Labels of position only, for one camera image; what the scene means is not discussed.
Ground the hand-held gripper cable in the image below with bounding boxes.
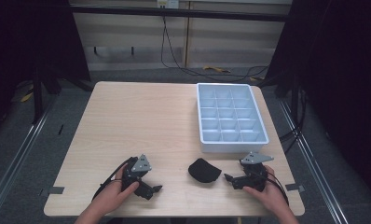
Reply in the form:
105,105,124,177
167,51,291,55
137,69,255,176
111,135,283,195
261,170,290,207
91,156,138,202

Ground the left hand-held gripper cable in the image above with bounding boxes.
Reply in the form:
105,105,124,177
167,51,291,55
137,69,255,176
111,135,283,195
91,156,138,202

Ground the black cloth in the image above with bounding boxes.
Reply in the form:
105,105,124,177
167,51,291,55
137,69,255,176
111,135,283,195
187,157,223,184

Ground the black wall cable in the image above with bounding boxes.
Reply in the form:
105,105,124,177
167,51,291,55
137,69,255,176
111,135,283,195
159,14,270,83

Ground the yellow floor tape strip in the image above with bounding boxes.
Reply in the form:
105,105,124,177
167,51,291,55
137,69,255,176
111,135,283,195
20,83,34,104
202,64,232,75

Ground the metal floor rail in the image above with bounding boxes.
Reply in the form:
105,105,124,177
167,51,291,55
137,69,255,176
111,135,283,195
278,98,350,224
0,92,59,218

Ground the person's right hand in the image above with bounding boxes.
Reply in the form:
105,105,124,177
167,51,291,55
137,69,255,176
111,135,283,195
242,164,290,217

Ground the black curtain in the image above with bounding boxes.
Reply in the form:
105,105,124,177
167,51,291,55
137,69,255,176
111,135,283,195
264,0,371,200
0,0,92,138

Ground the white wall socket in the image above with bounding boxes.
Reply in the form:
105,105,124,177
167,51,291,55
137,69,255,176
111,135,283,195
156,0,180,9

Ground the person's left hand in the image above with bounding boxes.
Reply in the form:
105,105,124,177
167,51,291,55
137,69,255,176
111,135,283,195
91,163,141,217

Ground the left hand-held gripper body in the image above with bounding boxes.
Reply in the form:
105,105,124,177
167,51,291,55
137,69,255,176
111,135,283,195
120,153,153,192

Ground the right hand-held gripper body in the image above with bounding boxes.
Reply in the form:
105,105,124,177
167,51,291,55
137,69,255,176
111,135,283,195
239,151,275,192

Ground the right hand-held gripper cable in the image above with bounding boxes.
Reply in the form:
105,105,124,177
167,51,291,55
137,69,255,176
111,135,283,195
261,170,290,207

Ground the black horizontal bar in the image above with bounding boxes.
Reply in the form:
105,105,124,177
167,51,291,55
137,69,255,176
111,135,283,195
69,4,290,22

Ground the black stand post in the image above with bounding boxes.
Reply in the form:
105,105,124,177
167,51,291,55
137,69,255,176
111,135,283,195
32,66,46,125

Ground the white compartment tray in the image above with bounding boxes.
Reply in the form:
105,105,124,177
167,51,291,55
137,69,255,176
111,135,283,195
196,82,270,154

